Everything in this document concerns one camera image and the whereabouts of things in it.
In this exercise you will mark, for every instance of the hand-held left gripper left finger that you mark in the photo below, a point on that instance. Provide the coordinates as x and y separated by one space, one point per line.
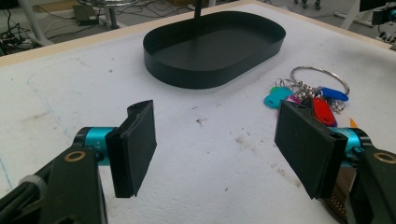
134 149

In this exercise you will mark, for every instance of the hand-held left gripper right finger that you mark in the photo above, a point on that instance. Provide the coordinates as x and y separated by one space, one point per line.
306 146

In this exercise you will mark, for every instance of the black oval tray stand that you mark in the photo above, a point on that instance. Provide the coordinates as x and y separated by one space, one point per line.
214 51

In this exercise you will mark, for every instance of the white stand base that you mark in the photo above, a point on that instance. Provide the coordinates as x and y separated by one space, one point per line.
355 14

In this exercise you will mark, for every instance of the black box on floor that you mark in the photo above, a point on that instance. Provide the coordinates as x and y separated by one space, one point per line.
84 15

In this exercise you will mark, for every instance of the white metal frame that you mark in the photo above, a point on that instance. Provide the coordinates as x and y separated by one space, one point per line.
34 25

